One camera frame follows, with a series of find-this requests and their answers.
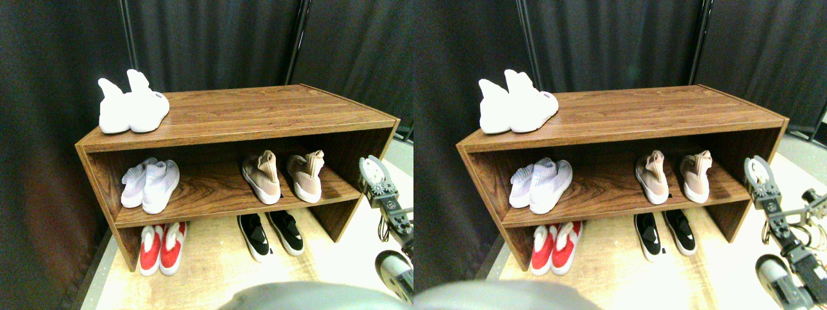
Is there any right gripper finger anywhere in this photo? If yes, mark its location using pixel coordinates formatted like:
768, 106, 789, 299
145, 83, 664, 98
759, 157, 783, 209
744, 155, 768, 209
359, 155, 383, 207
373, 157, 399, 209

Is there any beige shoe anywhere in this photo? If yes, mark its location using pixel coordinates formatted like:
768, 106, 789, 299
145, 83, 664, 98
286, 150, 326, 204
635, 150, 670, 205
679, 150, 713, 204
242, 150, 282, 205

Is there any black shoe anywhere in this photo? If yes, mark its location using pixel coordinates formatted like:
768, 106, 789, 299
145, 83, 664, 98
237, 214, 273, 263
634, 213, 664, 262
663, 210, 698, 256
268, 211, 306, 257

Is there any brown shoe rack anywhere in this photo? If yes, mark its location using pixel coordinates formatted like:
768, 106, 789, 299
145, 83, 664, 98
75, 84, 401, 272
455, 84, 790, 272

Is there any pale lilac shoe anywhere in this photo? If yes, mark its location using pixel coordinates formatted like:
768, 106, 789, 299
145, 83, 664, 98
529, 158, 573, 215
142, 160, 180, 215
121, 158, 158, 209
508, 163, 539, 209

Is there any white shoe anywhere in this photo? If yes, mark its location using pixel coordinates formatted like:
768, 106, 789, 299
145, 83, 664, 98
479, 79, 516, 135
127, 69, 171, 134
98, 78, 133, 135
504, 69, 560, 134

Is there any curtain stand pole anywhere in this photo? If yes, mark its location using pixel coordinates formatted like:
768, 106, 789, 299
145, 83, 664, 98
516, 0, 536, 73
120, 0, 138, 73
687, 0, 715, 86
284, 0, 306, 86

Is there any red shoe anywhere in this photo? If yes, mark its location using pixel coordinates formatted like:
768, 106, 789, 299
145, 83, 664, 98
530, 223, 558, 276
140, 225, 165, 277
159, 222, 188, 276
551, 222, 583, 276

